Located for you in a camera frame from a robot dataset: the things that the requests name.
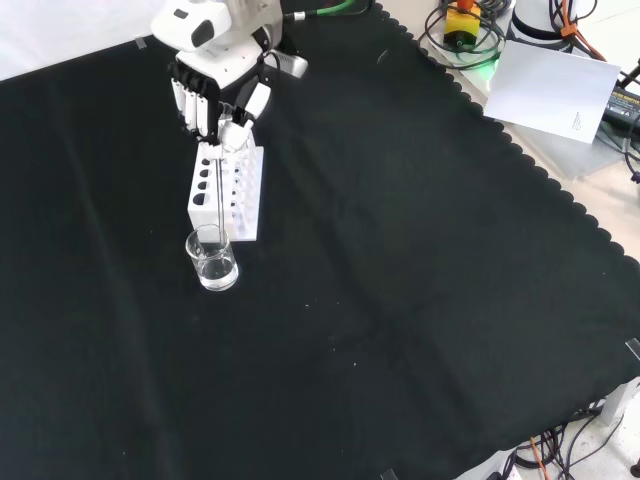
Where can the clear glass rod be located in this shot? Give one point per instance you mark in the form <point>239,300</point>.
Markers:
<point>220,200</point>

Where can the pale white board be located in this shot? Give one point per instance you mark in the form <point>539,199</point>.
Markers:
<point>550,90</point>

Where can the clear tape strip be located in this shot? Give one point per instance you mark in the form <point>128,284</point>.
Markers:
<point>388,474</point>
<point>141,44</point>
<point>633,348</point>

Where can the black bench cloth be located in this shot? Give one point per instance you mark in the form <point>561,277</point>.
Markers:
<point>350,250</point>

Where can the black power adapter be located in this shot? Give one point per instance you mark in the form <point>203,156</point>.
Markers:
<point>625,107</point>

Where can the clear glass beaker with water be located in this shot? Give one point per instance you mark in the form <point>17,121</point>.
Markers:
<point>216,270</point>

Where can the white test tube rack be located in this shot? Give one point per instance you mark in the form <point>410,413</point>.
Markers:
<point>247,200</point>

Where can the yellow stop button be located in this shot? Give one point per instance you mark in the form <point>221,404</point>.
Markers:
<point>462,25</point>

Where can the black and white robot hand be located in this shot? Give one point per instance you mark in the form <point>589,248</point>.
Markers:
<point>225,65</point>

